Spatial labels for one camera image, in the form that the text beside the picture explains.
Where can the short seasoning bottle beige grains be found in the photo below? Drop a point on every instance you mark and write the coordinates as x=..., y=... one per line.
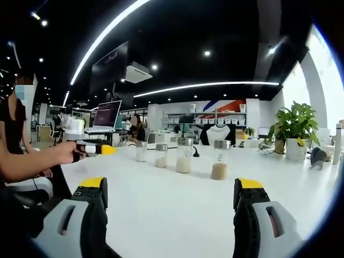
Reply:
x=161, y=161

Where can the short seasoning bottle white powder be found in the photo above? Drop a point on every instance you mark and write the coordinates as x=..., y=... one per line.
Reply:
x=141, y=154

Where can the open silver laptop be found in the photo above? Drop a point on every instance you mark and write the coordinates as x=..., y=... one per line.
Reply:
x=106, y=114

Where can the person's left hand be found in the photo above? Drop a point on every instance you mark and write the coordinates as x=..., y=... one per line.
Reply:
x=64, y=153

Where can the tall seasoning bottle white grains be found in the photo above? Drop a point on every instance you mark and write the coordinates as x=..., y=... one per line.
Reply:
x=184, y=164

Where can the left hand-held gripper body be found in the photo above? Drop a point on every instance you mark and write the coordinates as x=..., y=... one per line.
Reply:
x=90, y=150

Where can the straight ceiling light strip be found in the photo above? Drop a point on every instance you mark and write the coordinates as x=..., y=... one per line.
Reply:
x=207, y=86

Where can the dark hanging screen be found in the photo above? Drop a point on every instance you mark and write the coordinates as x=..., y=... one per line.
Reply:
x=108, y=67

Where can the small potted plant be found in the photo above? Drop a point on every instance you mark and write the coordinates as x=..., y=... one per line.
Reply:
x=249, y=131

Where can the grey plush toy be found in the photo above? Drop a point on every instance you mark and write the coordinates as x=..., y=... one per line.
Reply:
x=318, y=157

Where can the tall seasoning bottle tan powder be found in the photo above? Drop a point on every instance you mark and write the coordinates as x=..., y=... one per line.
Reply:
x=219, y=170

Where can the green leafy plant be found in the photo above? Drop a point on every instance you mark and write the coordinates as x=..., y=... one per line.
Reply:
x=295, y=121

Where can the shelf with white bins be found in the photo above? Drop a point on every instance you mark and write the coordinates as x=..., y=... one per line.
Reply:
x=207, y=117

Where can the black and white t-shirt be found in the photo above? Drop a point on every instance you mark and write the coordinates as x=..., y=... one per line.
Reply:
x=217, y=133

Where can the ceiling air conditioner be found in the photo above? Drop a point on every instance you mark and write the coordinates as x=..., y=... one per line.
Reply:
x=137, y=72

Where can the white plant pot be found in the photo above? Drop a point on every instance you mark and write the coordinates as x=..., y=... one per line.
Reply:
x=295, y=150

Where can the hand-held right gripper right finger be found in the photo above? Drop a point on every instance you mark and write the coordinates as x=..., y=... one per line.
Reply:
x=258, y=223

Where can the long curved ceiling light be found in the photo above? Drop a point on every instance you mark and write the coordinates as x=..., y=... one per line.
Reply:
x=107, y=29

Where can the white office chair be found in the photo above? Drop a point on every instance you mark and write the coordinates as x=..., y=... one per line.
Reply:
x=55, y=133

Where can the small black desk stand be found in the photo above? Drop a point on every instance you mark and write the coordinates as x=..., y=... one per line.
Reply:
x=197, y=153

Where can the white rounded object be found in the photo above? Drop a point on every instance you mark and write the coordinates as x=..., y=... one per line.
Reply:
x=27, y=186

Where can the person's dark clothing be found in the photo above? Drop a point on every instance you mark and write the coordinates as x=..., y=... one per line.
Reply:
x=29, y=212

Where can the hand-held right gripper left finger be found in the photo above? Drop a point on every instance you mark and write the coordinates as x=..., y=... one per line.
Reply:
x=80, y=223

